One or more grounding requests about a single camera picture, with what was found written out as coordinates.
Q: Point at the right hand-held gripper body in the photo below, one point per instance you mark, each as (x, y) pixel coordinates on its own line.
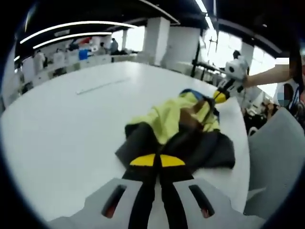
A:
(236, 68)

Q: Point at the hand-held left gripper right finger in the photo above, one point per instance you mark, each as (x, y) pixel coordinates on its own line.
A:
(174, 190)

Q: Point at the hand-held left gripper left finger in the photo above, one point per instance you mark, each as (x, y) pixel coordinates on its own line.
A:
(140, 190)

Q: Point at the yellow and dark grey garment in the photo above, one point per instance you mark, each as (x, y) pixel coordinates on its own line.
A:
(166, 117)

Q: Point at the black metal stand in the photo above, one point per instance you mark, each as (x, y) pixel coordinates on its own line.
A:
(196, 59)

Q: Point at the person's torso clothing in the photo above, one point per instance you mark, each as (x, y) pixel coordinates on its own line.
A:
(299, 90)

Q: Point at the white square pillar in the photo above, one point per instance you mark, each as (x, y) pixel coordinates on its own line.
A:
(158, 40)

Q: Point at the grey chair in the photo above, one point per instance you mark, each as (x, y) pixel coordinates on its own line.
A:
(274, 162)

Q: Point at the blue box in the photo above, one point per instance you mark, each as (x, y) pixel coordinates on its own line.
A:
(83, 54)

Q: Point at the long ceiling light strip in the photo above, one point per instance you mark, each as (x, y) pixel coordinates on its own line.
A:
(71, 37)
(76, 25)

